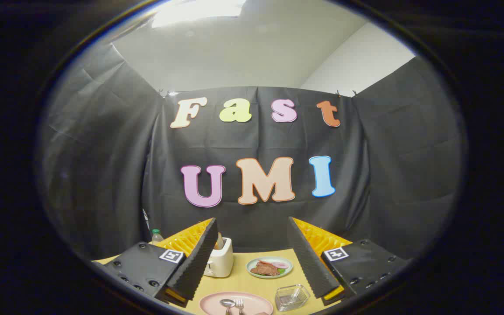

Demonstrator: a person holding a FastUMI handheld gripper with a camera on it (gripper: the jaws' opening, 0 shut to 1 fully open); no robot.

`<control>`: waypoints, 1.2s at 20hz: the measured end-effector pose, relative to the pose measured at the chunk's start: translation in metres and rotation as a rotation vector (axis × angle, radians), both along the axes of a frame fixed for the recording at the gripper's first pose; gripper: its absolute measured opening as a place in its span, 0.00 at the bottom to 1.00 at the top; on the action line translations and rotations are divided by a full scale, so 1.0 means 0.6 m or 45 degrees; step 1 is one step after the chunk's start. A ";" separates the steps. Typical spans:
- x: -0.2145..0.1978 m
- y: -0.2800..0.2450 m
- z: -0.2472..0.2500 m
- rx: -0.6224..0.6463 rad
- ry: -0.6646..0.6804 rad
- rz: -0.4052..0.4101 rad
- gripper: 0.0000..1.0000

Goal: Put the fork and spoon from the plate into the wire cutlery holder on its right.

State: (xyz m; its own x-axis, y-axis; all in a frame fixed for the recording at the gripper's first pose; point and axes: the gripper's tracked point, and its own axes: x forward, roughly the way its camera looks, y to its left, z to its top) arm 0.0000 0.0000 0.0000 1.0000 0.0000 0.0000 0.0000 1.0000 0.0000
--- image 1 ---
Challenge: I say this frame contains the pink round plate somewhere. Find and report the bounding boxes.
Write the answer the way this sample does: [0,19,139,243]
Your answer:
[199,292,274,315]

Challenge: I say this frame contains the brown meat slices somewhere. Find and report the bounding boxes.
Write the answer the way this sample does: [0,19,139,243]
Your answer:
[251,261,280,277]

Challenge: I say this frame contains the cream white toaster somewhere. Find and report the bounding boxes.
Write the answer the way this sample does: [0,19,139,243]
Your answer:
[204,238,234,278]

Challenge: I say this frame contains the metal wire basket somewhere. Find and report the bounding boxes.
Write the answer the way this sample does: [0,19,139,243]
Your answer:
[275,284,311,312]

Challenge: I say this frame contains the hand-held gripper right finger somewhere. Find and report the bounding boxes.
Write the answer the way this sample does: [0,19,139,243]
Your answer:
[287,216,410,307]

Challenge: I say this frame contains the pale green food plate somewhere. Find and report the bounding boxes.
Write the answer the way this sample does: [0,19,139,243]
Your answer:
[246,257,293,279]

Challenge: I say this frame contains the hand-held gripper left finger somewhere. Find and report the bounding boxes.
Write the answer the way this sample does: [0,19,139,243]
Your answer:
[91,217,219,308]

